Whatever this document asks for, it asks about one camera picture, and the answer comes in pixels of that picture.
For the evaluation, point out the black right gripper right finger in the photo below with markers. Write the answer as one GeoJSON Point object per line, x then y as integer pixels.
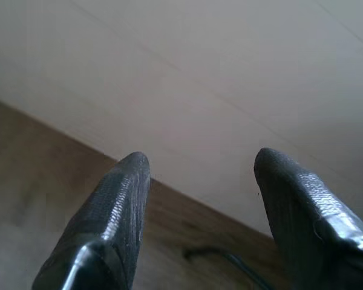
{"type": "Point", "coordinates": [305, 223]}

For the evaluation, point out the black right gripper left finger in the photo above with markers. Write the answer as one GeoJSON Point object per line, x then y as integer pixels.
{"type": "Point", "coordinates": [115, 217]}

